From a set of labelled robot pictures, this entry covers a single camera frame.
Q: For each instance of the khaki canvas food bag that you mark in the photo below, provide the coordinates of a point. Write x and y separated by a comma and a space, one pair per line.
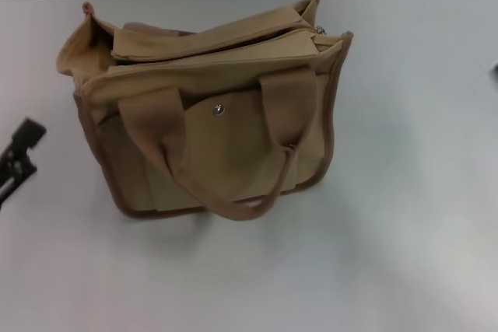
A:
214, 145

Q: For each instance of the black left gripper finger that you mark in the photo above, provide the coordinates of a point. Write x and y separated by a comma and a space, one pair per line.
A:
25, 137
5, 192

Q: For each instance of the silver metal zipper pull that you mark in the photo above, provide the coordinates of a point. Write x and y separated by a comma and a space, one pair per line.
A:
320, 30

